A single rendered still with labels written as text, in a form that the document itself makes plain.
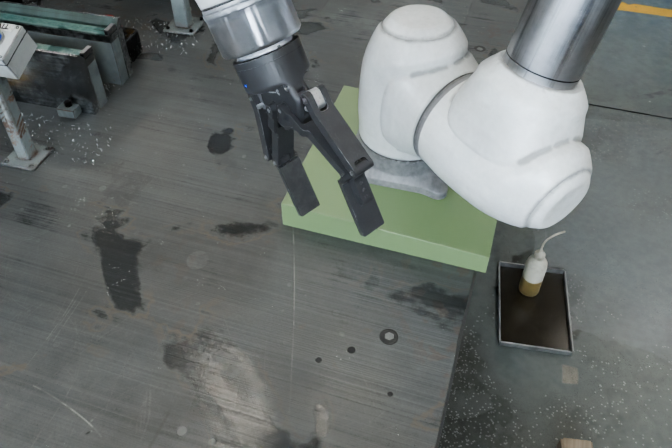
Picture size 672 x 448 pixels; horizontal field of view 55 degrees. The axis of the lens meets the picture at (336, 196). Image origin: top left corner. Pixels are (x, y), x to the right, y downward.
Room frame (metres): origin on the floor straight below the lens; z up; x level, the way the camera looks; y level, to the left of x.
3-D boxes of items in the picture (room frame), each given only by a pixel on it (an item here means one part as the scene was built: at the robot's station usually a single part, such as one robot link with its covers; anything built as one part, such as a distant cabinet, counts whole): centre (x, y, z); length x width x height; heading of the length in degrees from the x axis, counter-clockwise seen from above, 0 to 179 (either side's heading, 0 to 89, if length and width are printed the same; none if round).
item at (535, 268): (1.24, -0.60, 0.13); 0.08 x 0.07 x 0.25; 72
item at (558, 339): (1.17, -0.59, 0.01); 0.31 x 0.21 x 0.02; 170
